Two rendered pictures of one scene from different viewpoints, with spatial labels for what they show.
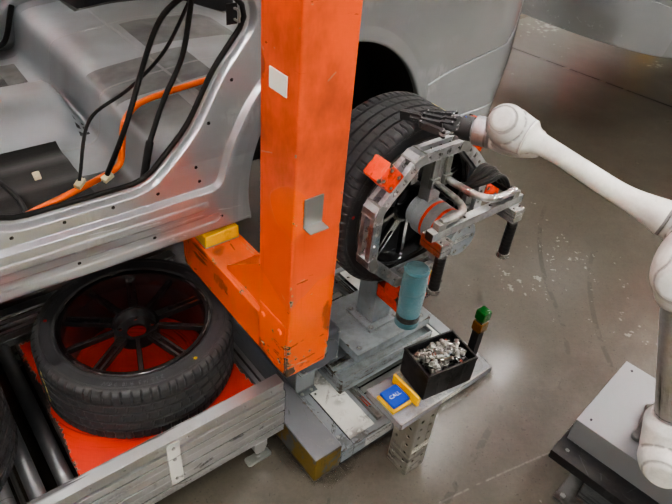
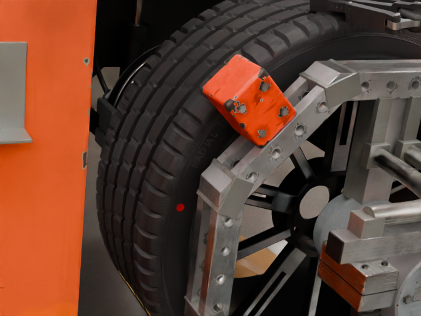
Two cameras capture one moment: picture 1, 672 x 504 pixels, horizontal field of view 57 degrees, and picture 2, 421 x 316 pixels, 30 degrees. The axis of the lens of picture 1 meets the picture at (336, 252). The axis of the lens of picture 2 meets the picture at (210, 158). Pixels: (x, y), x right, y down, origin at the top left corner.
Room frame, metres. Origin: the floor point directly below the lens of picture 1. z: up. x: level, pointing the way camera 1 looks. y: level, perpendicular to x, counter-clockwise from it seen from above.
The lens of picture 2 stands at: (0.66, -0.29, 1.37)
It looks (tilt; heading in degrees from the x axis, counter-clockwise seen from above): 21 degrees down; 12
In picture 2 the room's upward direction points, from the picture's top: 7 degrees clockwise
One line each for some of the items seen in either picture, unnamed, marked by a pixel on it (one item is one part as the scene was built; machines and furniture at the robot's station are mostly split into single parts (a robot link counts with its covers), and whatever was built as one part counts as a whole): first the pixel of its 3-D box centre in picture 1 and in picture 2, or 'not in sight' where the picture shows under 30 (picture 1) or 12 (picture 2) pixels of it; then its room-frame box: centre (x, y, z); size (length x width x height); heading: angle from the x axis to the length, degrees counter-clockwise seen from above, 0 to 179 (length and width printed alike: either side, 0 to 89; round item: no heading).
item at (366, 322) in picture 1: (374, 297); not in sight; (1.91, -0.18, 0.32); 0.40 x 0.30 x 0.28; 131
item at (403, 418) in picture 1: (430, 380); not in sight; (1.40, -0.36, 0.44); 0.43 x 0.17 x 0.03; 131
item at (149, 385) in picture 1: (138, 341); not in sight; (1.48, 0.66, 0.39); 0.66 x 0.66 x 0.24
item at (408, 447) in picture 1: (413, 425); not in sight; (1.38, -0.34, 0.21); 0.10 x 0.10 x 0.42; 41
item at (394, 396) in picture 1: (394, 397); not in sight; (1.28, -0.23, 0.47); 0.07 x 0.07 x 0.02; 41
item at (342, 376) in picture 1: (360, 334); not in sight; (1.87, -0.14, 0.13); 0.50 x 0.36 x 0.10; 131
